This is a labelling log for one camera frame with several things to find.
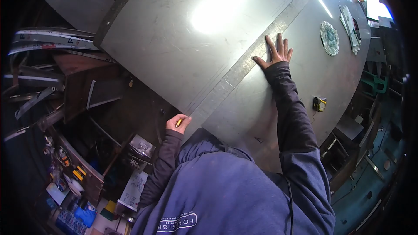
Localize person's left hand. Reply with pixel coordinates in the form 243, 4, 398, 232
165, 114, 193, 134

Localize person's right hand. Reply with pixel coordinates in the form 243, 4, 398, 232
252, 33, 294, 70

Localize person's left fingers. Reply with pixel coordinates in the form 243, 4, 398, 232
172, 114, 193, 128

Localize person's right index finger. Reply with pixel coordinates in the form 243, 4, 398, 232
265, 34, 277, 55

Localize person's right thumb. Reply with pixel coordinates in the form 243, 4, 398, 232
252, 56, 269, 70

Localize long metal straightedge strip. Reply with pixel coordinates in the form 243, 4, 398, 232
181, 0, 321, 144

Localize round green patterned plate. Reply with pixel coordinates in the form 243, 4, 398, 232
320, 20, 340, 57

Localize shiny metal box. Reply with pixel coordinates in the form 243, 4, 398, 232
129, 134, 157, 163

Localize yellow black tape measure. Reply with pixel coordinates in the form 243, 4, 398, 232
313, 97, 327, 112

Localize stack of papers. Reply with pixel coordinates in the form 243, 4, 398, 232
339, 5, 362, 55

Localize large steel sheet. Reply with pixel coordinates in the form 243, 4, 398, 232
99, 0, 373, 174

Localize white handwritten paper sheet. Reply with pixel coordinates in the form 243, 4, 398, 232
119, 170, 149, 213

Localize person's body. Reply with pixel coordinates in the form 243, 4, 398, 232
131, 127, 336, 235

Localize green plastic stool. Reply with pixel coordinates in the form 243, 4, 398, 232
361, 70, 389, 97

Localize cluttered tool shelf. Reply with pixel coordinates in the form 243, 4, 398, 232
42, 127, 106, 235

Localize pile of metal profiles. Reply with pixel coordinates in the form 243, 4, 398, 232
3, 65, 66, 141

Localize bundle of labelled metal strips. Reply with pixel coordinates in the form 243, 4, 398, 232
8, 29, 99, 56

